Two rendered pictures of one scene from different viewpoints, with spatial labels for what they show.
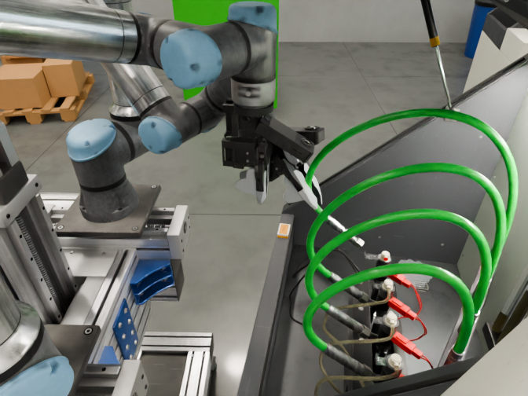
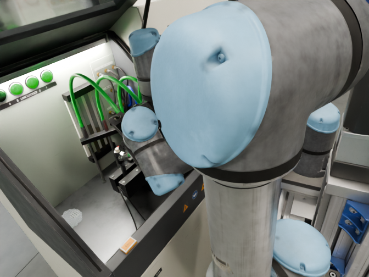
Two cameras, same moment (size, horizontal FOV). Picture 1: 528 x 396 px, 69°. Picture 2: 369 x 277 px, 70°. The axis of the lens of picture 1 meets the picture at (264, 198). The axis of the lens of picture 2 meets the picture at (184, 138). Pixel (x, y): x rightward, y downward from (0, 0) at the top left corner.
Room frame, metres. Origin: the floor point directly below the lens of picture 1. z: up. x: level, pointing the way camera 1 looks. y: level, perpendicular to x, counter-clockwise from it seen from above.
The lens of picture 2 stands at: (1.18, 0.40, 1.72)
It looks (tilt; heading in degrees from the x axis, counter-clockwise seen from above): 36 degrees down; 210
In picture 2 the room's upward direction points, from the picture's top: 8 degrees counter-clockwise
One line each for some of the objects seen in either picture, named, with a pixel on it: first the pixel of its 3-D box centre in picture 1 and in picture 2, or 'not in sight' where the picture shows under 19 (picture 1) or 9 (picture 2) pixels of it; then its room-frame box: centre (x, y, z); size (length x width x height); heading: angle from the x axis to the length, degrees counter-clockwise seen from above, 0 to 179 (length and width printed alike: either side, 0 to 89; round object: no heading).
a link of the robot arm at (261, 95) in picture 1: (252, 90); (154, 83); (0.64, 0.02, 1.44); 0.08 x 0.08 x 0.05
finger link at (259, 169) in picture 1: (260, 169); not in sight; (0.62, 0.01, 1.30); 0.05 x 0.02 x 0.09; 169
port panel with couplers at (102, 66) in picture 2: not in sight; (112, 90); (0.30, -0.47, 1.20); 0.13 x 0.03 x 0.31; 169
